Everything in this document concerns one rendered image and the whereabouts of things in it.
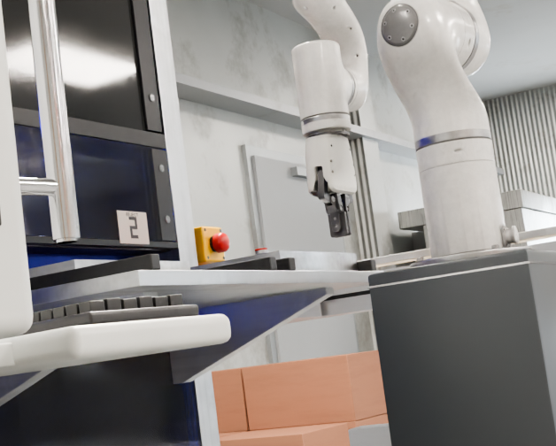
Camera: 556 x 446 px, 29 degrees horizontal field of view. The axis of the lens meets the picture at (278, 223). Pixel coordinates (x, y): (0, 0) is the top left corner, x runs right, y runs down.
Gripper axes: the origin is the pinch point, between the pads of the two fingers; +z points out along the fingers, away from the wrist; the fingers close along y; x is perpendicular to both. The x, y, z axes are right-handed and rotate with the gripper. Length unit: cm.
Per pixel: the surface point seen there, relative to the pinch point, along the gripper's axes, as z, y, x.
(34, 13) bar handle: -13, 90, 17
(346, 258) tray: 5.7, -2.2, -0.7
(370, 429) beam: 42, -84, -41
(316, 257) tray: 5.5, 8.4, -0.8
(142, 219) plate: -7.6, 4.2, -37.9
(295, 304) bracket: 12.2, 0.6, -10.3
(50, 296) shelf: 9, 59, -12
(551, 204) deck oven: -76, -738, -167
